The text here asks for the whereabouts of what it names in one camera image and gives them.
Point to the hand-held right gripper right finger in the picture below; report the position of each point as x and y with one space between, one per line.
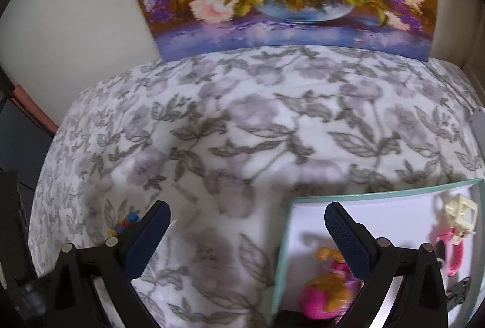
346 237

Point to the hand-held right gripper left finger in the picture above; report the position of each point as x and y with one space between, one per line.
149 237

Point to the teal tray white inside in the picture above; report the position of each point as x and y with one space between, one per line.
398 214

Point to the pink snail toy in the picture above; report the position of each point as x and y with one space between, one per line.
318 294

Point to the cream plastic hair clip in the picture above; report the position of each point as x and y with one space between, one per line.
452 207

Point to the black toy car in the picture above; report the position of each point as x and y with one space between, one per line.
460 294

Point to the colourful plastic block toy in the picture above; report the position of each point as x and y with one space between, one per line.
121 225

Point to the dark cabinet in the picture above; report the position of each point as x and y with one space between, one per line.
19 146

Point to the floral grey white blanket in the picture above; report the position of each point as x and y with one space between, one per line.
227 116

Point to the red-brown board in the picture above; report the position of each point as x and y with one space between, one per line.
34 108

